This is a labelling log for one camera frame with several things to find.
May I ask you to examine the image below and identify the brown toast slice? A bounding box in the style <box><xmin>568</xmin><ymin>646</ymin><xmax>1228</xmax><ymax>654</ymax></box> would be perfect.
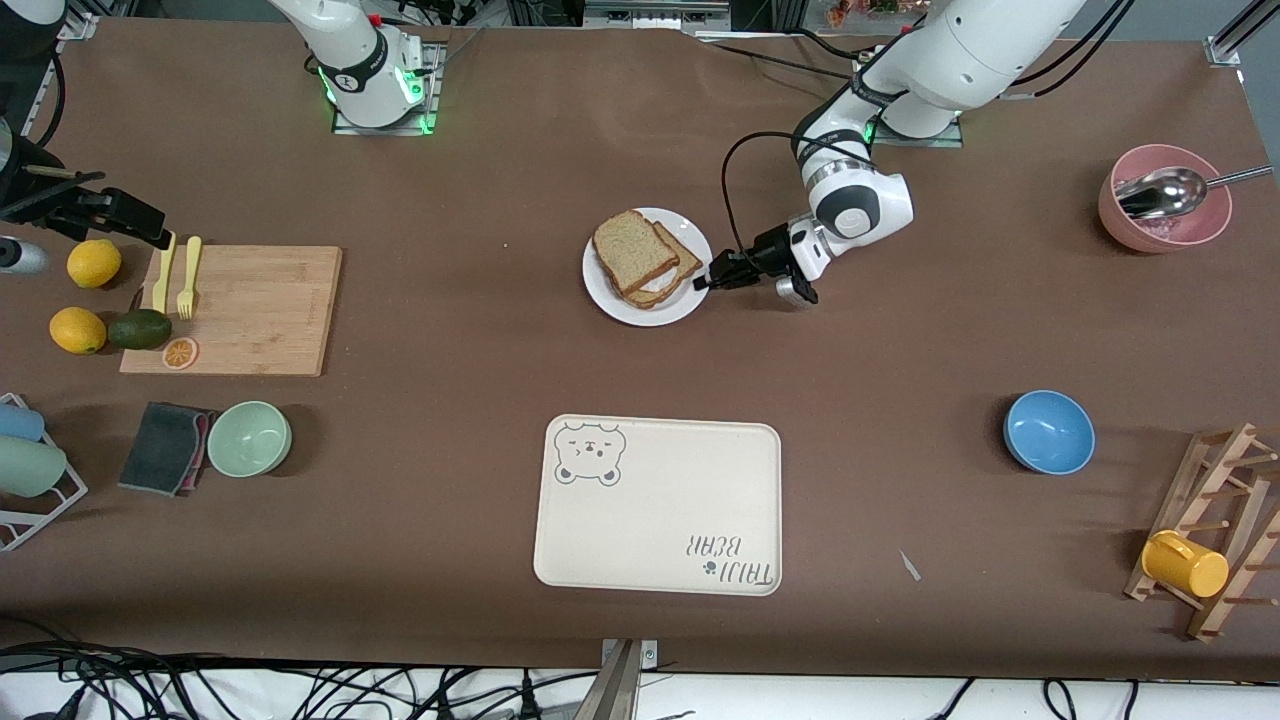
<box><xmin>625</xmin><ymin>222</ymin><xmax>704</xmax><ymax>310</ymax></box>

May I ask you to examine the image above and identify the white round plate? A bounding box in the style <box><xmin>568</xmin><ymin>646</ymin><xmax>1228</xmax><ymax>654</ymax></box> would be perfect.
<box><xmin>583</xmin><ymin>207</ymin><xmax>715</xmax><ymax>327</ymax></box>

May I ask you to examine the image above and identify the light wholegrain bread slice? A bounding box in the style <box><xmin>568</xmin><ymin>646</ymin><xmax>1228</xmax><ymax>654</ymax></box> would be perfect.
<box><xmin>593</xmin><ymin>209</ymin><xmax>681</xmax><ymax>297</ymax></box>

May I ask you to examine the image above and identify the yellow lemon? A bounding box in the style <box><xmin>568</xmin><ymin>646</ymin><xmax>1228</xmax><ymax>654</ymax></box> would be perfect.
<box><xmin>66</xmin><ymin>239</ymin><xmax>123</xmax><ymax>290</ymax></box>
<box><xmin>49</xmin><ymin>306</ymin><xmax>108</xmax><ymax>356</ymax></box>

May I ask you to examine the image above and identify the yellow plastic knife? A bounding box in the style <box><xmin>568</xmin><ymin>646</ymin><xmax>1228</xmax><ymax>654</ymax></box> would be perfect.
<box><xmin>152</xmin><ymin>236</ymin><xmax>177</xmax><ymax>313</ymax></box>

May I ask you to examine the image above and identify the yellow plastic fork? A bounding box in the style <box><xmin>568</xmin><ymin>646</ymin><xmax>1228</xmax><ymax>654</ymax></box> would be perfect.
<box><xmin>177</xmin><ymin>236</ymin><xmax>203</xmax><ymax>321</ymax></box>

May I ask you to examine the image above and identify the dark green avocado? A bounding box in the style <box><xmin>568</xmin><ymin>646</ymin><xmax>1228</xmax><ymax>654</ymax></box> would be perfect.
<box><xmin>107</xmin><ymin>308</ymin><xmax>174</xmax><ymax>351</ymax></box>

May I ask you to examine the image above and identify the bamboo cutting board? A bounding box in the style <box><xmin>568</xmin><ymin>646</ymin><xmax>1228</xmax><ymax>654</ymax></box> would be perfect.
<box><xmin>119</xmin><ymin>245</ymin><xmax>344</xmax><ymax>378</ymax></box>

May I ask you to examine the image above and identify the dark grey folded cloth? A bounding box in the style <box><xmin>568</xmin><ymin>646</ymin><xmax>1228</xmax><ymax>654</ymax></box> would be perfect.
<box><xmin>117</xmin><ymin>402</ymin><xmax>206</xmax><ymax>497</ymax></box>

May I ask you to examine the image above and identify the pink folded cloth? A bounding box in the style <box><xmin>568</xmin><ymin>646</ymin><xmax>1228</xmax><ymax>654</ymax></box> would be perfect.
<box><xmin>185</xmin><ymin>410</ymin><xmax>214</xmax><ymax>493</ymax></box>

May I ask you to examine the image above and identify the beige bear print tray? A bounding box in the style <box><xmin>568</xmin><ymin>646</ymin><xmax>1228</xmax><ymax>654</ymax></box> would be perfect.
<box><xmin>533</xmin><ymin>414</ymin><xmax>783</xmax><ymax>598</ymax></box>

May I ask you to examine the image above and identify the mint green bowl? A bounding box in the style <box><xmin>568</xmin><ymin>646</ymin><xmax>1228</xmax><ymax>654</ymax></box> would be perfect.
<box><xmin>207</xmin><ymin>401</ymin><xmax>293</xmax><ymax>479</ymax></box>

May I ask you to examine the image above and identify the pale green cup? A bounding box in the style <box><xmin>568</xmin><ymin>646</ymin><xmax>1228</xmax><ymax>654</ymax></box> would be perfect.
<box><xmin>0</xmin><ymin>436</ymin><xmax>69</xmax><ymax>499</ymax></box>

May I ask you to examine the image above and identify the blue bowl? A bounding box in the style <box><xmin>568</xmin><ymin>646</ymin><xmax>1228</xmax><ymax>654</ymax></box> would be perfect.
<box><xmin>1003</xmin><ymin>390</ymin><xmax>1096</xmax><ymax>476</ymax></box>

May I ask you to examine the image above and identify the pink bowl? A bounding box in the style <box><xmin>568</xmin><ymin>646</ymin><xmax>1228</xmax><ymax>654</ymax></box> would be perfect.
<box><xmin>1098</xmin><ymin>144</ymin><xmax>1233</xmax><ymax>254</ymax></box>

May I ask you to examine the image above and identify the metal ladle spoon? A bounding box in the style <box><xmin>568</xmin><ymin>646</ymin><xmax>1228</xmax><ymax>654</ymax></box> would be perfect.
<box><xmin>1113</xmin><ymin>163</ymin><xmax>1275</xmax><ymax>221</ymax></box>

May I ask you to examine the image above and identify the wooden peg rack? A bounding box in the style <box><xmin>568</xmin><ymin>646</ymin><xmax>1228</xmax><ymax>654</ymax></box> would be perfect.
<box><xmin>1123</xmin><ymin>422</ymin><xmax>1280</xmax><ymax>642</ymax></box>

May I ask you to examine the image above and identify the yellow mug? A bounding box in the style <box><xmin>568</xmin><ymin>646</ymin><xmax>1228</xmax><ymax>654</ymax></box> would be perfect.
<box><xmin>1141</xmin><ymin>530</ymin><xmax>1230</xmax><ymax>599</ymax></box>

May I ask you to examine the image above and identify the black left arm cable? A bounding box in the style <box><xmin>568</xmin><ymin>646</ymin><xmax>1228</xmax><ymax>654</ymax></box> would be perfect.
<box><xmin>720</xmin><ymin>0</ymin><xmax>1141</xmax><ymax>263</ymax></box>

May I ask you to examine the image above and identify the black base power cable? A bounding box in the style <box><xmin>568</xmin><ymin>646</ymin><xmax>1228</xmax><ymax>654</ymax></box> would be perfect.
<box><xmin>690</xmin><ymin>30</ymin><xmax>876</xmax><ymax>86</ymax></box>

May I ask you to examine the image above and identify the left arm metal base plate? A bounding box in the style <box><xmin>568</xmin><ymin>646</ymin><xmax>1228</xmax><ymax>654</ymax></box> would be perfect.
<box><xmin>855</xmin><ymin>50</ymin><xmax>966</xmax><ymax>149</ymax></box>

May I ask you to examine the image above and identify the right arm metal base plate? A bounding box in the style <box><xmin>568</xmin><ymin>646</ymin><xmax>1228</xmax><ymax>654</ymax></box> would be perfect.
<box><xmin>332</xmin><ymin>40</ymin><xmax>442</xmax><ymax>136</ymax></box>

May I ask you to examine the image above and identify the white wire rack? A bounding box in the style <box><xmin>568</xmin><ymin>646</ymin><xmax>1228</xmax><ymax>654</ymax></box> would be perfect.
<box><xmin>0</xmin><ymin>392</ymin><xmax>89</xmax><ymax>553</ymax></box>

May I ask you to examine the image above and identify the grey metal camera bracket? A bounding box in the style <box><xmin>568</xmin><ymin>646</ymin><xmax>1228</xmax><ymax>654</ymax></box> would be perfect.
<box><xmin>585</xmin><ymin>638</ymin><xmax>661</xmax><ymax>720</ymax></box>

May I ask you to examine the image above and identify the black cable bundle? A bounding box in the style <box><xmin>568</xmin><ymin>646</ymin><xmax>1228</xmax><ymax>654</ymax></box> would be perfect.
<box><xmin>0</xmin><ymin>615</ymin><xmax>601</xmax><ymax>720</ymax></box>

